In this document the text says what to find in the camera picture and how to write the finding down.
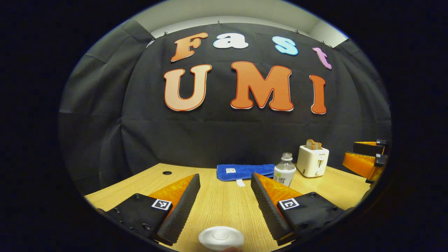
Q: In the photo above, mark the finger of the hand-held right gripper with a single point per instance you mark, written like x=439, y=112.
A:
x=360, y=162
x=367, y=147

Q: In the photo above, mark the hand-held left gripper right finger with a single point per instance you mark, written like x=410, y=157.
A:
x=267, y=210

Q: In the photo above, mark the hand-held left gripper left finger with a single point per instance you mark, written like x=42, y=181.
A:
x=182, y=213

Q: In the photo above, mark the clear plastic water bottle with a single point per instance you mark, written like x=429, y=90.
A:
x=284, y=171

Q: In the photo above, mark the white teacup lid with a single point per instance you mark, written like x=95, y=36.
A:
x=221, y=238

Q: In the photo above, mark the blue folded towel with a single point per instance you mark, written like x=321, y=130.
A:
x=245, y=171

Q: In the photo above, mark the white toaster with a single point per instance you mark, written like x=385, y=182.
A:
x=311, y=162

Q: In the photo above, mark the toasted bread slices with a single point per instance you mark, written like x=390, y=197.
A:
x=313, y=144

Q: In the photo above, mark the black backdrop cloth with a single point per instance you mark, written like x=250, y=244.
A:
x=140, y=140

